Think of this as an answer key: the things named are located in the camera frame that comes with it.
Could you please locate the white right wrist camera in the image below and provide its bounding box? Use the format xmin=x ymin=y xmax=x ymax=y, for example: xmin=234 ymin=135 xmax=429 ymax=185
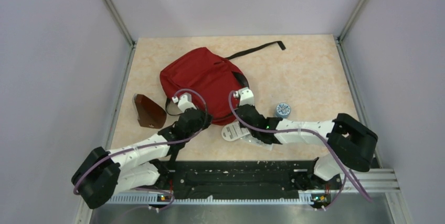
xmin=232 ymin=87 xmax=255 ymax=106

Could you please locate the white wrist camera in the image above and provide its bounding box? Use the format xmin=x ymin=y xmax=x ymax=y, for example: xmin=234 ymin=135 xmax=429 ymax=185
xmin=232 ymin=87 xmax=255 ymax=106
xmin=172 ymin=92 xmax=197 ymax=112

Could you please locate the clear plastic protractor packet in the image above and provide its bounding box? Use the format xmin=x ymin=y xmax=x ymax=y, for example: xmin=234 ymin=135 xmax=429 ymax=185
xmin=241 ymin=134 xmax=273 ymax=151

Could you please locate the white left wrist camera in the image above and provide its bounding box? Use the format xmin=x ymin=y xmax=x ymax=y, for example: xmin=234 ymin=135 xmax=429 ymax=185
xmin=172 ymin=92 xmax=197 ymax=112

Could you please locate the brown leather case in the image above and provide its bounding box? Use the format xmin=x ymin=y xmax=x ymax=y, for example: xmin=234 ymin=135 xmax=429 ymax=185
xmin=133 ymin=93 xmax=167 ymax=129

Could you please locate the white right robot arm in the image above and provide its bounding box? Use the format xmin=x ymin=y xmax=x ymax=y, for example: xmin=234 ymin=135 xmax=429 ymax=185
xmin=235 ymin=105 xmax=378 ymax=188

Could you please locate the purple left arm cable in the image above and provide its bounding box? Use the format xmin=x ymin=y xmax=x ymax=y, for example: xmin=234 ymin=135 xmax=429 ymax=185
xmin=73 ymin=88 xmax=209 ymax=212

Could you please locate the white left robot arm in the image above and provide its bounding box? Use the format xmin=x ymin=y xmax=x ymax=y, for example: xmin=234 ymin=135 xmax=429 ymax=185
xmin=71 ymin=109 xmax=213 ymax=209

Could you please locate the red student backpack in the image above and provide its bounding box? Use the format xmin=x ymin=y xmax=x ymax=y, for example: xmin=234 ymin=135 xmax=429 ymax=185
xmin=160 ymin=40 xmax=286 ymax=126

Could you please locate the aluminium frame rail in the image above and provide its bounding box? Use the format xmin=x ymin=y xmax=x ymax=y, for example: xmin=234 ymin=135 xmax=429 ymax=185
xmin=75 ymin=168 xmax=411 ymax=224

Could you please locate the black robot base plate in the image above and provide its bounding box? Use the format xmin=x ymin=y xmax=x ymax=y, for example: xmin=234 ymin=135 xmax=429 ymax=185
xmin=152 ymin=161 xmax=341 ymax=200

